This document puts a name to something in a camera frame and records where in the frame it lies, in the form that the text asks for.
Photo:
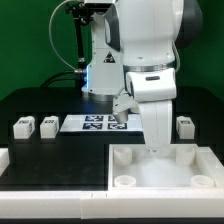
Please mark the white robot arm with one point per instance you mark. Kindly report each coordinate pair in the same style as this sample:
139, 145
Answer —
135, 58

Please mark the white square tabletop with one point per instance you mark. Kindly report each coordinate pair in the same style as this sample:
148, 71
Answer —
178, 166

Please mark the white obstacle fence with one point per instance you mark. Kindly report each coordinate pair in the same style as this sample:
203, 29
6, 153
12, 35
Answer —
123, 203

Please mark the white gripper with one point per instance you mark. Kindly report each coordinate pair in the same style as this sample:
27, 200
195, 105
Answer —
156, 119

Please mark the white sheet with AprilTags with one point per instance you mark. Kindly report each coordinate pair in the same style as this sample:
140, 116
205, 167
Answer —
99, 122

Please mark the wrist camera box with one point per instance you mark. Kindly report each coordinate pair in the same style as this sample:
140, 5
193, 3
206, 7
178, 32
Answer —
121, 105

